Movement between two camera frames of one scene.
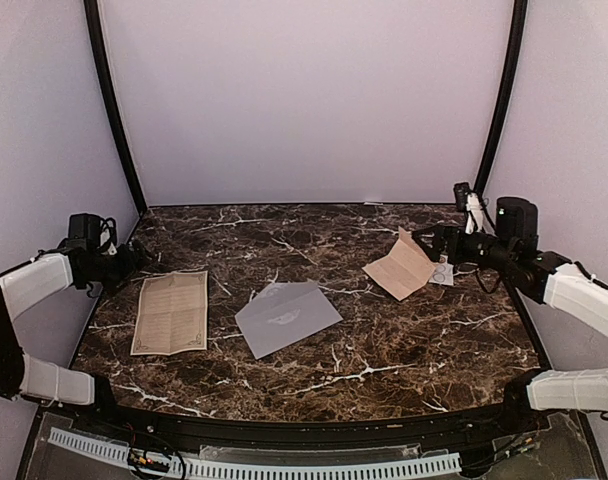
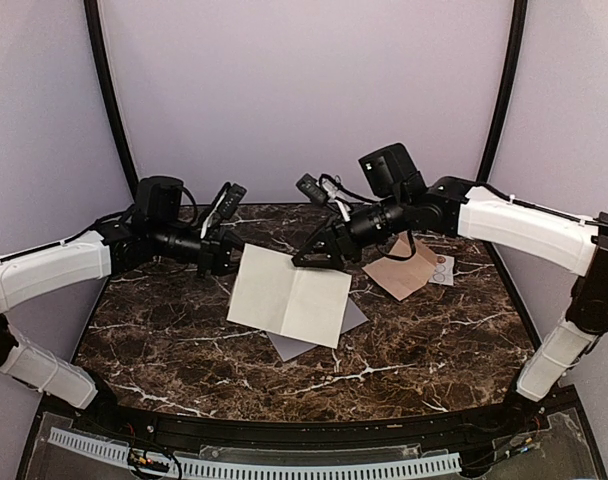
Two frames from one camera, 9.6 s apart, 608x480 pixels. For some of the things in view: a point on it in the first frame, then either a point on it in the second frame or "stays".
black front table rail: [147, 427] stays
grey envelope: [283, 314] to [288, 348]
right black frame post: [501, 121] stays
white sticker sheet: [443, 272] stays
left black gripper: [130, 267] to [215, 255]
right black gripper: [443, 231] to [337, 237]
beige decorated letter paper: [172, 314] to [272, 292]
